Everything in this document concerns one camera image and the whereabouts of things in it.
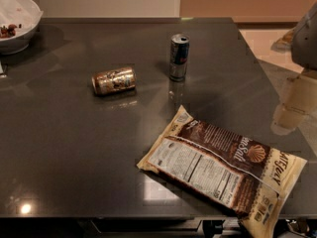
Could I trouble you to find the blue silver energy drink can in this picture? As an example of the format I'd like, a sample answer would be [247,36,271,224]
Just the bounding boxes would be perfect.
[169,34,189,81]

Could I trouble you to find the white bowl with snacks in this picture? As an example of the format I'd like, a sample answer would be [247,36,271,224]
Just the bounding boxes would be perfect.
[0,0,43,55]

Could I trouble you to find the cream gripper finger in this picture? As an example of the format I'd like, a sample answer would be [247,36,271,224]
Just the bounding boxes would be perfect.
[270,104,305,136]

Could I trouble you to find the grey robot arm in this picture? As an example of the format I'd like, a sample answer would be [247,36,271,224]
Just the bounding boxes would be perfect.
[271,3,317,135]

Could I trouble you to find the brown cream chip bag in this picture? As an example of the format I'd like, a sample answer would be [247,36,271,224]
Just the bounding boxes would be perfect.
[138,107,306,238]

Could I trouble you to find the orange soda can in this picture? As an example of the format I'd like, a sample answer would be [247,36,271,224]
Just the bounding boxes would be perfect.
[91,66,136,95]

